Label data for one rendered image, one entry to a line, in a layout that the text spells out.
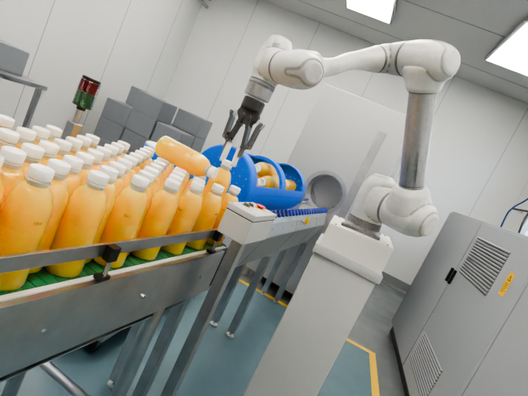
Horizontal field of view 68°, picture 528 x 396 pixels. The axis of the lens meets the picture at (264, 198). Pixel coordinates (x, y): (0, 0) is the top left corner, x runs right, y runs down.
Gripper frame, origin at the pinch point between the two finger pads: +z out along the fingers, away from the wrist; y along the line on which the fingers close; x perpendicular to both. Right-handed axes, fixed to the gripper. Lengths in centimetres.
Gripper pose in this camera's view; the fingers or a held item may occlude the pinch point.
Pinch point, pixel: (231, 154)
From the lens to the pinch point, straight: 135.4
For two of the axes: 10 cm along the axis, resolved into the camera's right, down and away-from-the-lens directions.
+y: -8.4, -4.4, 3.2
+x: -3.5, -0.2, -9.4
